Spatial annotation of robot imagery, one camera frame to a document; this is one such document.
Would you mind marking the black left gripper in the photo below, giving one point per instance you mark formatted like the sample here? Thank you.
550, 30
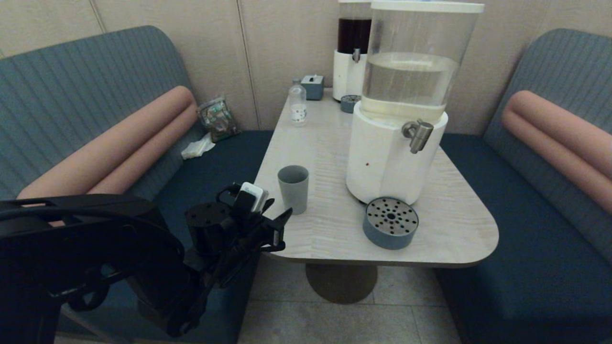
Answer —
251, 234

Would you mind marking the grey plastic cup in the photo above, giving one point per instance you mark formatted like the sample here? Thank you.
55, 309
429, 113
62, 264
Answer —
292, 191

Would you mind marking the steel water dispenser tap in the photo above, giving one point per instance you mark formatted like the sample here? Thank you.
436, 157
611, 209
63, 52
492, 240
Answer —
420, 135

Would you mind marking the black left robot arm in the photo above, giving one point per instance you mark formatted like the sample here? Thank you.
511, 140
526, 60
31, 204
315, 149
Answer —
95, 248

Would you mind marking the blue upholstered booth sofa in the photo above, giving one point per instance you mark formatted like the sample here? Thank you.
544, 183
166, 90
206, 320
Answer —
224, 162
526, 248

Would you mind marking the crumpled white tissue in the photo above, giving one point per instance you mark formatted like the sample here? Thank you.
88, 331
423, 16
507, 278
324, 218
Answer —
196, 148

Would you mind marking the clear plastic bottle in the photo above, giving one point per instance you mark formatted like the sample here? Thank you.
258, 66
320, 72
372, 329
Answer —
298, 111

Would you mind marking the printed snack bag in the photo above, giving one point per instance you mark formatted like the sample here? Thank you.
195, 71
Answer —
220, 121

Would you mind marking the large blue round drip tray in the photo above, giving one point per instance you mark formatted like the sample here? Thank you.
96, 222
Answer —
389, 236

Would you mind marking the clear water dispenser white base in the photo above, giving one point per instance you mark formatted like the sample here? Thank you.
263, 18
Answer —
382, 162

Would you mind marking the blue-grey tissue box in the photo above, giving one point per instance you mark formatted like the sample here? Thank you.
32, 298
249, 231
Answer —
313, 90

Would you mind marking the small blue round drip tray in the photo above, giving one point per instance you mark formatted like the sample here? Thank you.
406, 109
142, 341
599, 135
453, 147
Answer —
348, 106

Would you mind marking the dark beverage dispenser white base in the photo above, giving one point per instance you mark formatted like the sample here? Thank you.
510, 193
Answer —
346, 71

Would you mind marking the pink bolster cushion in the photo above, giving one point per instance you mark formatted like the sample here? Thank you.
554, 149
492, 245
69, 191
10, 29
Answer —
119, 148
559, 138

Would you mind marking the small steel beverage dispenser tap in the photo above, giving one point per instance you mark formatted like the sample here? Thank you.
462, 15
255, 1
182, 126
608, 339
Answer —
356, 56

